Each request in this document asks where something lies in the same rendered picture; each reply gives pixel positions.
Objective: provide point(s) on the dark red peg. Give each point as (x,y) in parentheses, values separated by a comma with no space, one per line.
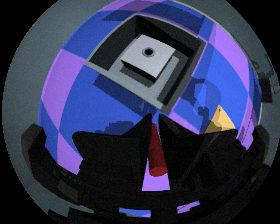
(157,165)

